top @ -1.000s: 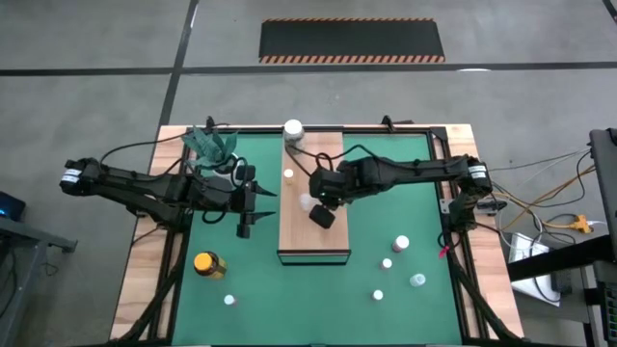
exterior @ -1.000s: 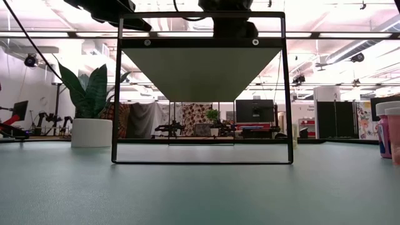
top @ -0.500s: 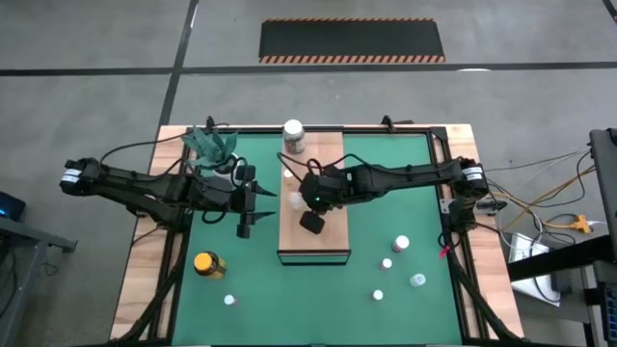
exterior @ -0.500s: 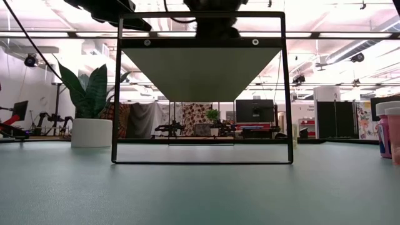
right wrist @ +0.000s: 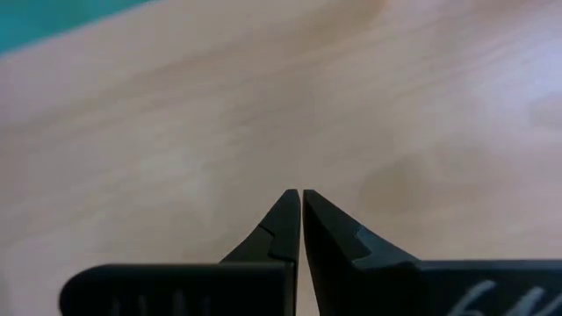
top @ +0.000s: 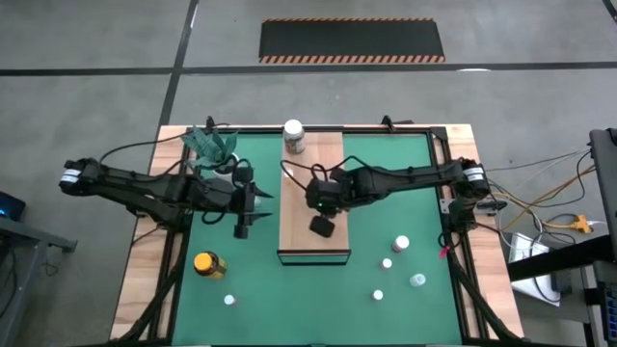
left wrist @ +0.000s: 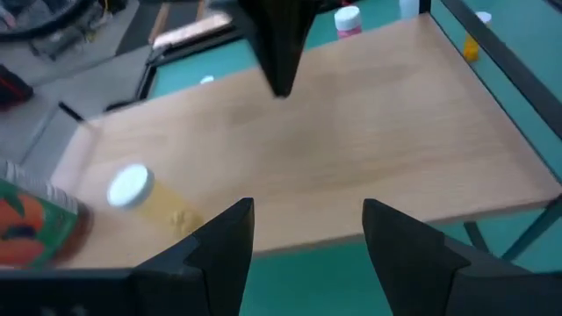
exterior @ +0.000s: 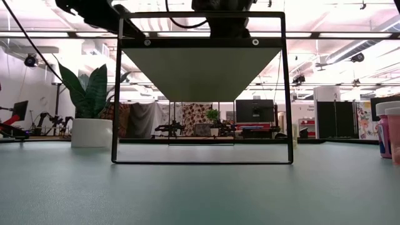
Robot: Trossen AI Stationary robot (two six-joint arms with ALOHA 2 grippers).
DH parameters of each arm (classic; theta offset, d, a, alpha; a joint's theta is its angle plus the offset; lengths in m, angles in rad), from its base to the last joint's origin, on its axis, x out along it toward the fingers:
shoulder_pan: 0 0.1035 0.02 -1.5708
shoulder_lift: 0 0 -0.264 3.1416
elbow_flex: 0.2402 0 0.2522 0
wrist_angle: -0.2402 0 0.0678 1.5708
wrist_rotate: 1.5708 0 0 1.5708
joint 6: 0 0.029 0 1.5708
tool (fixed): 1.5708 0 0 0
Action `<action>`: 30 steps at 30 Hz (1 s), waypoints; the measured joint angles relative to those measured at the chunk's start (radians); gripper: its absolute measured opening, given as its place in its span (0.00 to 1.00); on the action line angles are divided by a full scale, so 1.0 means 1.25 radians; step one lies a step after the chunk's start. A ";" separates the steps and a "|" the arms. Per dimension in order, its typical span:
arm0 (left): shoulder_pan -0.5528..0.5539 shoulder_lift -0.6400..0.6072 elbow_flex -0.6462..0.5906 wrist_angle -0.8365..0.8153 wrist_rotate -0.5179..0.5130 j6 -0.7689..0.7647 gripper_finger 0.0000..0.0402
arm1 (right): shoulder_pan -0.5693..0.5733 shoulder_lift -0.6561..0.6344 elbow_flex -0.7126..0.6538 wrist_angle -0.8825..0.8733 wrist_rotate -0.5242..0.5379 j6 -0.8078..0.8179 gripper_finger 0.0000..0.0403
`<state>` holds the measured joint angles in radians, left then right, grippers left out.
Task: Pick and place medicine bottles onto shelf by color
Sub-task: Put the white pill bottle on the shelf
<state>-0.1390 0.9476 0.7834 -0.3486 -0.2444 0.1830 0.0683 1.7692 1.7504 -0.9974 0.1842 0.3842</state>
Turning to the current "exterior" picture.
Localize pink bottle white cap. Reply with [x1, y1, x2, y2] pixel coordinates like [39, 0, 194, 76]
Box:
[376, 100, 400, 159]

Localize black computer monitor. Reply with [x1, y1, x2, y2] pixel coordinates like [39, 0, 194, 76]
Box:
[370, 95, 400, 122]
[11, 100, 29, 122]
[235, 99, 276, 123]

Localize colourful floral curtain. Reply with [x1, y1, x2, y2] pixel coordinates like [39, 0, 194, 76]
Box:
[356, 100, 376, 140]

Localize black table frame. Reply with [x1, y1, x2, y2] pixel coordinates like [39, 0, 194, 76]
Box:
[0, 136, 391, 145]

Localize brown floral tapestry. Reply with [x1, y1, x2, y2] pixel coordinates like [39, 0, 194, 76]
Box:
[182, 102, 214, 137]

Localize gray draped cloth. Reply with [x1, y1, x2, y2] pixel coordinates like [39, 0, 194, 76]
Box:
[129, 102, 169, 139]

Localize red background workbench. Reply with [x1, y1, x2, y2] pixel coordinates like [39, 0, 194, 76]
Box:
[234, 122, 281, 139]

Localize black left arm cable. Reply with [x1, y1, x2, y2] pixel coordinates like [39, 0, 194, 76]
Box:
[1, 0, 64, 82]

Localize green table mat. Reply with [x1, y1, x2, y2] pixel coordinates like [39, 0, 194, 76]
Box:
[0, 141, 400, 225]

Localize orange patterned tapestry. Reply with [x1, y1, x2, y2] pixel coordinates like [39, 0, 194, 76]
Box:
[106, 102, 131, 139]

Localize white box on cabinet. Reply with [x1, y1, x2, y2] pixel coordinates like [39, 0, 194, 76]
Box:
[313, 86, 341, 103]

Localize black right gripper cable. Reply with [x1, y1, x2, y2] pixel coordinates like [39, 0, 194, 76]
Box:
[164, 0, 209, 29]

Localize black cabinet partition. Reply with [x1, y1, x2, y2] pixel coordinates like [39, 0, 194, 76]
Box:
[315, 100, 358, 139]

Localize storage rack with red bins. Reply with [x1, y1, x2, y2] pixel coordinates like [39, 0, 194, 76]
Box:
[297, 117, 316, 138]

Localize pink container with lid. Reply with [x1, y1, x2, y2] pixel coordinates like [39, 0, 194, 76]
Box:
[384, 107, 400, 166]

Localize snake plant in white pot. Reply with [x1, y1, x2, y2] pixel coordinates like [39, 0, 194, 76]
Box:
[51, 53, 132, 149]

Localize small green plant white pot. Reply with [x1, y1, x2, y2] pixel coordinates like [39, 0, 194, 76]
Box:
[206, 108, 221, 138]

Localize silver ventilation duct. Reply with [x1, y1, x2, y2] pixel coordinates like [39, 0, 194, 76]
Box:
[324, 14, 400, 65]

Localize red and black device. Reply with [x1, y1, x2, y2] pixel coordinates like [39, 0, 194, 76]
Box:
[0, 106, 32, 141]

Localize black background robot arms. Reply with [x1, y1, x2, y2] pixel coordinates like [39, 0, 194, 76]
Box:
[32, 111, 75, 138]

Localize wooden shelf black metal frame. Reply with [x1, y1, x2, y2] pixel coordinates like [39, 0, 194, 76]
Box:
[111, 11, 294, 166]

